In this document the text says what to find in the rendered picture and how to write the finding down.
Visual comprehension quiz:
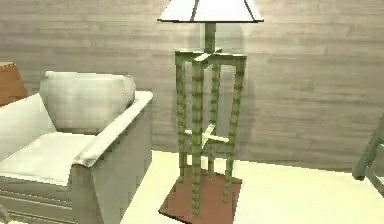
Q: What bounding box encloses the green bamboo floor lamp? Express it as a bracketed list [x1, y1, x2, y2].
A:
[157, 0, 265, 224]

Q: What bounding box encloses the brown wooden furniture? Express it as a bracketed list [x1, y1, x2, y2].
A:
[0, 61, 29, 108]

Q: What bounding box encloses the pale grey cushion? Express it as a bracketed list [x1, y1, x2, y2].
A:
[39, 70, 137, 136]

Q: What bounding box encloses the pale grey armchair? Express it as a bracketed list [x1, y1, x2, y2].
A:
[0, 90, 155, 224]

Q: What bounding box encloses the grey-green chair frame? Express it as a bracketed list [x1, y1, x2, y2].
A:
[352, 113, 384, 198]

